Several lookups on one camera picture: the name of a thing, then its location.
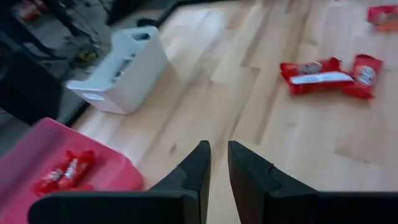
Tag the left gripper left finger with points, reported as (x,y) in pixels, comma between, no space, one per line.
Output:
(124,208)

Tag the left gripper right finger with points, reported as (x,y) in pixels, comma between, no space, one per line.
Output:
(311,208)

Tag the red KitKat candy bar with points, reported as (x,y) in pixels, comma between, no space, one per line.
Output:
(308,67)
(49,180)
(77,169)
(363,76)
(320,77)
(382,15)

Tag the orange gummy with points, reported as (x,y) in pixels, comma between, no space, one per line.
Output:
(388,27)

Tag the pink translucent plastic basket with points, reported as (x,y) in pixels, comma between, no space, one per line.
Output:
(102,168)

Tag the white plastic basket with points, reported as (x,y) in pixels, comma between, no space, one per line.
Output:
(136,71)

